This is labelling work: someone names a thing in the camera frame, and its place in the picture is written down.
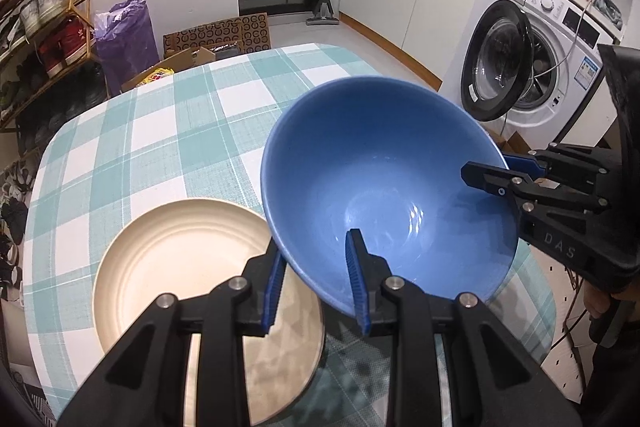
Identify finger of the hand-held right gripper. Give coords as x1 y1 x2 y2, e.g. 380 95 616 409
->
461 161 612 214
502 143 622 188

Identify teal checked tablecloth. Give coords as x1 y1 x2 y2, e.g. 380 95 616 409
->
22 43 558 427

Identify white washing machine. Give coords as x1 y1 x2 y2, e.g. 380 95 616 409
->
440 0 626 142

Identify floral floor mat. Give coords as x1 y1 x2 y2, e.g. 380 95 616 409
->
0 157 43 303

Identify blue speckled bowl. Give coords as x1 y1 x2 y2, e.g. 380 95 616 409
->
260 76 519 318

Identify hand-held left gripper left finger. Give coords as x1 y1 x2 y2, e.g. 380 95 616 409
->
57 241 288 427

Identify person's right hand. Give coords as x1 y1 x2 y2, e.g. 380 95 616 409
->
583 286 612 321

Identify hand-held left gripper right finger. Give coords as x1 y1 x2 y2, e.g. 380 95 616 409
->
345 228 583 427

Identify white perforated floor mat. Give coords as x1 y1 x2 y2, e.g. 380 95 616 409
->
537 252 596 390

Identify purple plastic bag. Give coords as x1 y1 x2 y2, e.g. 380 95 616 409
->
94 0 161 80

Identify large cream plate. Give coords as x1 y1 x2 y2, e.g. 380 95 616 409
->
92 199 326 427

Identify open cardboard box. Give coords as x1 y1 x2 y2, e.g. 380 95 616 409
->
120 47 241 94

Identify yellow snack packet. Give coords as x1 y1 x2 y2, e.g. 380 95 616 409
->
135 67 176 86

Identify gold metal shoe rack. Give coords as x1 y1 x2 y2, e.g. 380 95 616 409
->
0 0 108 130

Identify rows of shoes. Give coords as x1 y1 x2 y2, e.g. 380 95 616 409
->
0 0 98 118

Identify grey cloth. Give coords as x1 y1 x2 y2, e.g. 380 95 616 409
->
592 0 626 28

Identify grey cable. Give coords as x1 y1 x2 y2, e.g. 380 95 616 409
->
532 0 601 80

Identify patterned flat cardboard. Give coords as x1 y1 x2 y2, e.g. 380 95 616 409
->
162 13 273 60

